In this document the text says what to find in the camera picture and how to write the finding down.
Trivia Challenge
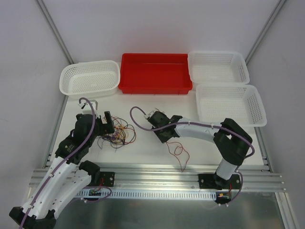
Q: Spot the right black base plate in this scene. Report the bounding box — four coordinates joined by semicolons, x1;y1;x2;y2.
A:
198;173;241;190

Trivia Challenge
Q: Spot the red plastic bin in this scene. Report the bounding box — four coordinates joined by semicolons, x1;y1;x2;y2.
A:
119;53;193;94

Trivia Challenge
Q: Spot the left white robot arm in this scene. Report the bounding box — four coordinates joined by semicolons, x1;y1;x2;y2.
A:
9;111;114;229

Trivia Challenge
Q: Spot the aluminium frame post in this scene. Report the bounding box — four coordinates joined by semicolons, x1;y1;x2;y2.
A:
35;0;75;64
245;0;289;65

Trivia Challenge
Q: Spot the white slotted cable duct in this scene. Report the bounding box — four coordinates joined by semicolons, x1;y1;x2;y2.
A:
75;188;216;201

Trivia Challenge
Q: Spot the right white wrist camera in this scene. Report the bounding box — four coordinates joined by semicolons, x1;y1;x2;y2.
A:
144;111;155;119

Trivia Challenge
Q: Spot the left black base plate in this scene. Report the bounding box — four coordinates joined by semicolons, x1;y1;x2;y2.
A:
89;172;115;187

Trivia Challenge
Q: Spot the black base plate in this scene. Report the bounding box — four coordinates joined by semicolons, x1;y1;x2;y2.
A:
198;173;241;190
89;172;115;187

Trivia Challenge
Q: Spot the right aluminium frame post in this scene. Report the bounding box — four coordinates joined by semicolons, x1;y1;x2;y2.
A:
245;0;289;65

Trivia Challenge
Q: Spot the white oval perforated basket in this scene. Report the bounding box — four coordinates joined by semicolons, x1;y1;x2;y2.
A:
59;60;121;99

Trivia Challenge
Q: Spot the white rectangular basket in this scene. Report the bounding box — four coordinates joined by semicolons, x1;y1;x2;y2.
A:
195;83;267;127
187;51;250;84

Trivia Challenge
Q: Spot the white near rectangular basket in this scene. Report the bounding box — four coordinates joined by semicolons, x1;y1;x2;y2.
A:
195;83;267;127

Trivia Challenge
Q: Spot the red wire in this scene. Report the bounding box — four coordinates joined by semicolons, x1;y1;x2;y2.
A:
166;141;191;172

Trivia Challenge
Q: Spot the aluminium mounting rail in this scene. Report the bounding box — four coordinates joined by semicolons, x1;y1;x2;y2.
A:
30;162;286;193

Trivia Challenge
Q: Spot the multicolour wire bundle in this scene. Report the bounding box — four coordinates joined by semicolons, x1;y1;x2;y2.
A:
96;115;137;150

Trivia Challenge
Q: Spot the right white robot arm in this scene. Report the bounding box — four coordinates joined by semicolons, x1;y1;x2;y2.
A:
146;111;253;190

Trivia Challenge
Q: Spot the left aluminium frame post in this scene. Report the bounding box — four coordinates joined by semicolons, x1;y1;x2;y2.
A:
35;0;75;64

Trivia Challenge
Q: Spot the white far rectangular basket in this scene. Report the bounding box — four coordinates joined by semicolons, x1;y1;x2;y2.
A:
187;51;250;84

